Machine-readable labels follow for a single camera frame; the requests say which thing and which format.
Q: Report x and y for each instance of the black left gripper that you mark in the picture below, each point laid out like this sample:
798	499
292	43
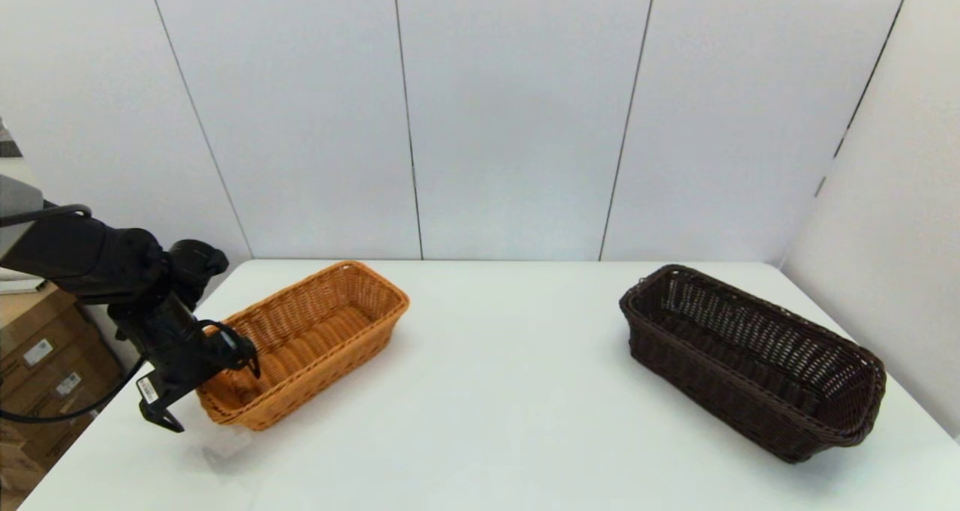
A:
176	346

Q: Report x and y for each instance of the orange wicker basket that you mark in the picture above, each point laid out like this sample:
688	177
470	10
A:
315	338

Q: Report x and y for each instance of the dark brown wicker basket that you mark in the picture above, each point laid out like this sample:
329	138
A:
720	376

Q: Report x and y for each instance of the brown cardboard box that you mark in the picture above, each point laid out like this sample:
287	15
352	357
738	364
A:
30	316
45	391
37	443

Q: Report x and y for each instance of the white flat sheet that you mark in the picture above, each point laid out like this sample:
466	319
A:
19	286

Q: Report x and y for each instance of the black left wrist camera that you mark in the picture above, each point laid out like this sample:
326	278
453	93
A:
195	265

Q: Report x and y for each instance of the dark wall fixture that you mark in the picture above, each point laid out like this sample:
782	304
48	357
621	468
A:
7	147

